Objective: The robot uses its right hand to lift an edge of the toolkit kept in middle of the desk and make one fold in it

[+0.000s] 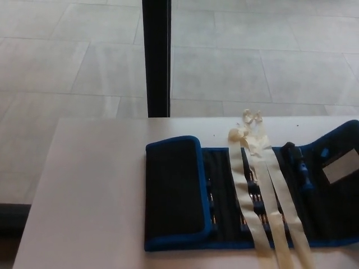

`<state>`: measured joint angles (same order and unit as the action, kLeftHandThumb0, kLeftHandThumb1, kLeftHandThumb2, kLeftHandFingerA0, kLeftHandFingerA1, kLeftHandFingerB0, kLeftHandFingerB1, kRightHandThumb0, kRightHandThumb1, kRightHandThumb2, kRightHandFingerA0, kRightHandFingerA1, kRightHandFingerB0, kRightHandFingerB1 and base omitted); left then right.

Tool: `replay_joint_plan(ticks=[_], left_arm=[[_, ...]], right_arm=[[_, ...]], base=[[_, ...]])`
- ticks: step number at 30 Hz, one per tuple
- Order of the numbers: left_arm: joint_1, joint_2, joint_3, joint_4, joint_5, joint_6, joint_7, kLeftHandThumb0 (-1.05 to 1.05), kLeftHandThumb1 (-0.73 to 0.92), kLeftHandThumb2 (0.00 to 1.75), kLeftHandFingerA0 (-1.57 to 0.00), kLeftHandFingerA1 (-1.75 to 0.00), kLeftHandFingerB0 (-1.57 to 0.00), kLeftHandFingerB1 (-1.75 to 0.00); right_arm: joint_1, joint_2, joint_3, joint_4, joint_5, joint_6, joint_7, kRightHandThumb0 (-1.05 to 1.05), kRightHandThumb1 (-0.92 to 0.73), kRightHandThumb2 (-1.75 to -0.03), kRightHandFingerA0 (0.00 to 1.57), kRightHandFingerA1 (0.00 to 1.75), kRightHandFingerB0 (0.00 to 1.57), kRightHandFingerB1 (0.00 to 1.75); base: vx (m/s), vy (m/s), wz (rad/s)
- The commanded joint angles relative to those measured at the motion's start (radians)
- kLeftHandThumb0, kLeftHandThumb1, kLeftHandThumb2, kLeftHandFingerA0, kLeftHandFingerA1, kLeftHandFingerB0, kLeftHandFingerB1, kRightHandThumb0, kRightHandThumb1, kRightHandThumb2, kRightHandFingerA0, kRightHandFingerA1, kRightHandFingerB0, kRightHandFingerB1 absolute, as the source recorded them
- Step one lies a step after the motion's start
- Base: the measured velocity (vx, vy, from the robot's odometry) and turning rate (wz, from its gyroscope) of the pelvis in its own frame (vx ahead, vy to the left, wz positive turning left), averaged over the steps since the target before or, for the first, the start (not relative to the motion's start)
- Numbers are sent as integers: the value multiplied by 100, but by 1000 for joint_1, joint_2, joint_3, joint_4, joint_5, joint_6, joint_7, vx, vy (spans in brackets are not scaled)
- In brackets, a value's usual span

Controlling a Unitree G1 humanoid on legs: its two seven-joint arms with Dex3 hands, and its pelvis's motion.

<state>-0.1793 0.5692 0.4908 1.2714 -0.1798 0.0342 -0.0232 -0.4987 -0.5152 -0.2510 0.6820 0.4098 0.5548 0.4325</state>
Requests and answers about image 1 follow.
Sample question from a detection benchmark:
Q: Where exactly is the black toolkit pouch blue trim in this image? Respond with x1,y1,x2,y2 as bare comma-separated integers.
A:
144,119,359,254

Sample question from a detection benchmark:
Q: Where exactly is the beige masking tape strip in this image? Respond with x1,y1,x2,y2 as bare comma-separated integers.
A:
228,127,275,269
242,109,296,269
253,110,317,269

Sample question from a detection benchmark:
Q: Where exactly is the white label card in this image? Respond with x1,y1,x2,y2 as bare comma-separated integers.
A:
322,148,359,185

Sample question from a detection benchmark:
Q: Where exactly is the black vertical post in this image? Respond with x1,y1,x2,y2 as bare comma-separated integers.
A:
141,0,172,118

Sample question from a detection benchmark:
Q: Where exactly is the blue black screwdriver handle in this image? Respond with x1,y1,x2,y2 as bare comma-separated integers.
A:
280,141,315,194

